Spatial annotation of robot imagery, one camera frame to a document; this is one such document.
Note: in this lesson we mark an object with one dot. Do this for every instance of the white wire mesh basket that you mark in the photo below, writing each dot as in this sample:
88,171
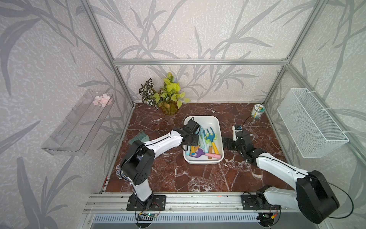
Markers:
311,127

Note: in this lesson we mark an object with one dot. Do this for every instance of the aluminium front rail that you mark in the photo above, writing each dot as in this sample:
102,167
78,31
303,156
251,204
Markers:
179,202

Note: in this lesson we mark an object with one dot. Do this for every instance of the light blue fork pale handle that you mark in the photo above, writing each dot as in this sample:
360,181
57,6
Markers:
202,142

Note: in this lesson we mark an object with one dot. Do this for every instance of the green rake wooden handle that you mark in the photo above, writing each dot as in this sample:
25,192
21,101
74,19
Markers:
209,145

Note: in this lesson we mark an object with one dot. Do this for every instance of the dark teal fork yellow handle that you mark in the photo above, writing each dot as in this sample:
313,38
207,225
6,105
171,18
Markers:
194,148

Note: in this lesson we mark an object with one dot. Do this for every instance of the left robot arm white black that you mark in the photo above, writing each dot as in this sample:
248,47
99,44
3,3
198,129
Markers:
138,161

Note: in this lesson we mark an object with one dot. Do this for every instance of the dark teal rake yellow handle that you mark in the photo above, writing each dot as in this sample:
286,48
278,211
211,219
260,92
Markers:
211,136

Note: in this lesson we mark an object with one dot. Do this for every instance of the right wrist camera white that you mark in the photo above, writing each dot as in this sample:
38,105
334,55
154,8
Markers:
236,129

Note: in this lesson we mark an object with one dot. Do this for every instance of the potted plant amber vase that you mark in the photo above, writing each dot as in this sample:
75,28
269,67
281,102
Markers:
168,99

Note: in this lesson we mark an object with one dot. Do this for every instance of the clear acrylic wall shelf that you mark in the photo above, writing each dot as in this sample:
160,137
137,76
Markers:
77,131

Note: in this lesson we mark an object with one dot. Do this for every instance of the white plastic storage box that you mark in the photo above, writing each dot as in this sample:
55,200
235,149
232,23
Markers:
206,122

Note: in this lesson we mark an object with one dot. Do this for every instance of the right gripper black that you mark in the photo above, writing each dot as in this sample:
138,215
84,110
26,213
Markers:
230,140

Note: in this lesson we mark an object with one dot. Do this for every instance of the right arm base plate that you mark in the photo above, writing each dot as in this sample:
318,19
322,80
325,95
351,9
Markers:
257,202

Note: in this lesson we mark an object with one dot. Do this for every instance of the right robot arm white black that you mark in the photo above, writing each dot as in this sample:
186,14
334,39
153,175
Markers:
311,194

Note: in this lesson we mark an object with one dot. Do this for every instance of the small jar green label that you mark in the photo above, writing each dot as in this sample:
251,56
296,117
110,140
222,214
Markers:
257,111

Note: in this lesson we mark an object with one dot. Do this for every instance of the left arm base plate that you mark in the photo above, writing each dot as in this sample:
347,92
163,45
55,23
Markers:
154,202

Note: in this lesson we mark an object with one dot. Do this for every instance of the blue patterned cloth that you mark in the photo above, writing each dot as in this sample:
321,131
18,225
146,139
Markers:
120,173

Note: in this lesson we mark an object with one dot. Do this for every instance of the pink artificial flowers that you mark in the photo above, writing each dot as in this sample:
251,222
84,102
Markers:
102,100

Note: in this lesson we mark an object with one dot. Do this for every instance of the purple rake pink handle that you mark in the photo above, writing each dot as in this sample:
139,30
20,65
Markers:
199,152

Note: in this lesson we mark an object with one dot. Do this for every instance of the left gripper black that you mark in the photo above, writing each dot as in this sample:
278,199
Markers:
196,142

